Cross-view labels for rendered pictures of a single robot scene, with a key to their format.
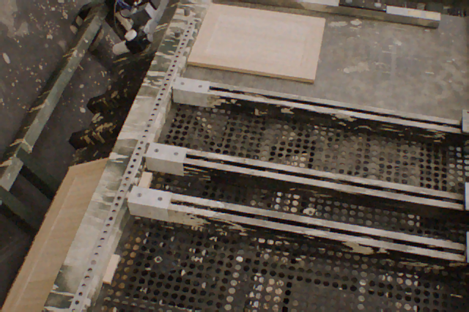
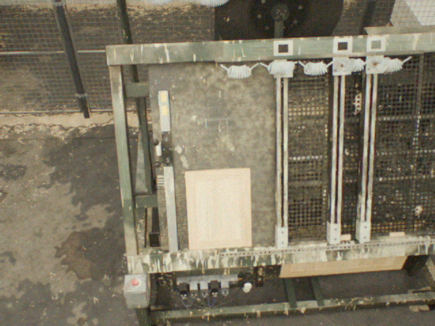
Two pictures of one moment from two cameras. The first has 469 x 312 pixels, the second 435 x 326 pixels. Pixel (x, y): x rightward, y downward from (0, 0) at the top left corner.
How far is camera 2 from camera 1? 2.34 m
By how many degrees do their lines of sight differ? 42
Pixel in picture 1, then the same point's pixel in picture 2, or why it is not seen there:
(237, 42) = (226, 222)
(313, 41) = (212, 175)
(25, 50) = not seen: outside the picture
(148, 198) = (366, 232)
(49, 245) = (338, 265)
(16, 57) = not seen: outside the picture
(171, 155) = (336, 230)
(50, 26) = not seen: outside the picture
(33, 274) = (354, 265)
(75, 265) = (404, 250)
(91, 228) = (384, 250)
